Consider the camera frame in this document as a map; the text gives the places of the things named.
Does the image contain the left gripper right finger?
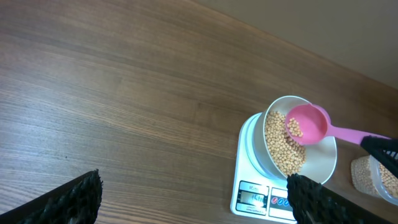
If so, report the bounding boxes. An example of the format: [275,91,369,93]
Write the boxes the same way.
[287,174,390,224]

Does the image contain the clear plastic container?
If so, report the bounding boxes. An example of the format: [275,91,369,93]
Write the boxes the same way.
[349,154,398,207]

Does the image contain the soybeans in white bowl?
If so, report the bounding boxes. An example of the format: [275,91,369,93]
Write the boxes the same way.
[265,111,306,175]

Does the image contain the white bowl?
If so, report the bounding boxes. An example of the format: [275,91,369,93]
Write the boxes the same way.
[249,96,337,184]

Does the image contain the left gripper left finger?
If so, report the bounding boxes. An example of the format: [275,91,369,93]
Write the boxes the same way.
[1,169,103,224]

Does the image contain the pile of soybeans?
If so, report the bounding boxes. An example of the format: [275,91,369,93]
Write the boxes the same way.
[350,155,398,200]

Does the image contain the pink plastic measuring scoop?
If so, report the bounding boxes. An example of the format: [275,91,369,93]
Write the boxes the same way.
[285,103,388,145]

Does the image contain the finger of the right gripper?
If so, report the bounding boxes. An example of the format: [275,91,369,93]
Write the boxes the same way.
[360,136,397,177]

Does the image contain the white digital kitchen scale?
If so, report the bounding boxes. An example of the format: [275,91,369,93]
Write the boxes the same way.
[230,113,296,223]

